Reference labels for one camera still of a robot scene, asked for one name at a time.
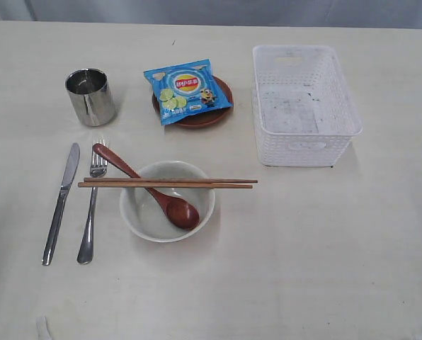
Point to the red-brown wooden spoon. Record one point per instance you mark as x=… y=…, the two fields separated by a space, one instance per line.
x=177 y=210

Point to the grey speckled ceramic bowl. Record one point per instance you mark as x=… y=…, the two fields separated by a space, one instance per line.
x=144 y=216

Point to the blue Lay's chips bag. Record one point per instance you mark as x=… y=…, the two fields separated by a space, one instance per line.
x=186 y=90

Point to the white perforated plastic basket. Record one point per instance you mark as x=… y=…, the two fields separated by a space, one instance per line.
x=303 y=114

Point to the silver metal fork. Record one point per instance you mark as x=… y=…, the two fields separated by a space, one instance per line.
x=98 y=168

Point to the brown wooden chopstick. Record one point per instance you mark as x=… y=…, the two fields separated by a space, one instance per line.
x=171 y=180
x=163 y=185

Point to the silver metal table knife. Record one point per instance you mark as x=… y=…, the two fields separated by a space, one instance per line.
x=66 y=184

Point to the white curtain backdrop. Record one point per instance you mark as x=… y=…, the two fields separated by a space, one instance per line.
x=324 y=13

